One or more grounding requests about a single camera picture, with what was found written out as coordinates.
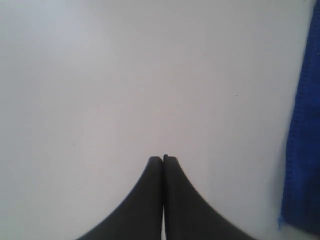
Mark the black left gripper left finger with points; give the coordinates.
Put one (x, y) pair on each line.
(140, 214)

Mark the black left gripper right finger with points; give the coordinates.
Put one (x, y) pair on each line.
(187, 216)

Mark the blue microfibre towel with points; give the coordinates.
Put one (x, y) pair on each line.
(300, 205)

